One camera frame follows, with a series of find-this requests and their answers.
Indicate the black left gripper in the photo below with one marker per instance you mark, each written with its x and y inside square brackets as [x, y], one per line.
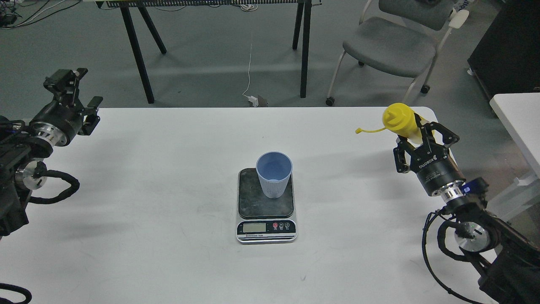
[59, 122]

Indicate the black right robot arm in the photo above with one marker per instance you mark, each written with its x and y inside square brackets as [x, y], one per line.
[507, 262]

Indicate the white power plug adapter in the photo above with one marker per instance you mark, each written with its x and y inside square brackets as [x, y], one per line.
[257, 101]

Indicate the grey office chair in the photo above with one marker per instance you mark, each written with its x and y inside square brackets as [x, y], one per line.
[397, 49]

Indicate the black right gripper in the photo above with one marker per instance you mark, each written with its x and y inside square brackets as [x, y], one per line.
[431, 161]

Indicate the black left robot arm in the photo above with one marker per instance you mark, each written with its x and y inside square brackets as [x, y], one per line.
[24, 146]

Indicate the digital kitchen scale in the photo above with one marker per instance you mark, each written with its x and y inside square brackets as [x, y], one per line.
[263, 220]

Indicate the blue ribbed plastic cup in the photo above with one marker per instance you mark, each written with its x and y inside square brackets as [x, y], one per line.
[274, 170]

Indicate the white side table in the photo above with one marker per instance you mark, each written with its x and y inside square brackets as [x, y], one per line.
[520, 115]

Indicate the black cabinet right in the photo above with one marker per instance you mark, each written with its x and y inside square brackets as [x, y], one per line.
[507, 58]

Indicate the yellow squeeze seasoning bottle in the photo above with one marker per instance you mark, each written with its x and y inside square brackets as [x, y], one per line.
[401, 120]

